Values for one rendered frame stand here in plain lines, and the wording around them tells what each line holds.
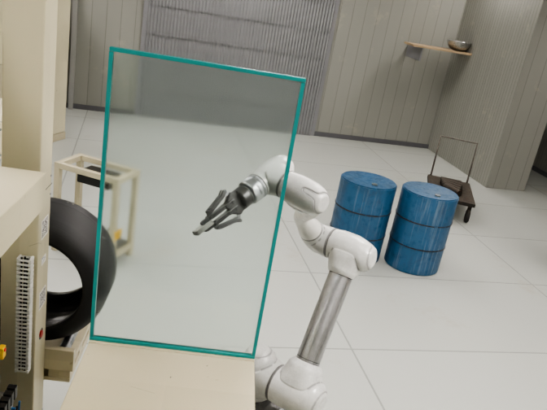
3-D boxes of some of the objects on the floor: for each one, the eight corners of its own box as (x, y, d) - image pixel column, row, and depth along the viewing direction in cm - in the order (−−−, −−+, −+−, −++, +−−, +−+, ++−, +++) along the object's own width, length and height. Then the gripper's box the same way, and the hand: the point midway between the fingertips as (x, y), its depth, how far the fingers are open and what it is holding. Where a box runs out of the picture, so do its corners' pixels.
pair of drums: (318, 240, 633) (334, 166, 605) (420, 248, 658) (439, 178, 630) (335, 270, 571) (354, 189, 542) (447, 278, 596) (470, 202, 567)
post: (29, 548, 261) (49, -74, 174) (-3, 546, 259) (2, -83, 173) (39, 522, 273) (62, -71, 186) (9, 520, 272) (18, -79, 185)
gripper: (243, 176, 198) (190, 216, 186) (261, 210, 202) (210, 250, 190) (231, 177, 204) (179, 216, 192) (248, 210, 208) (199, 249, 196)
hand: (203, 227), depth 193 cm, fingers closed
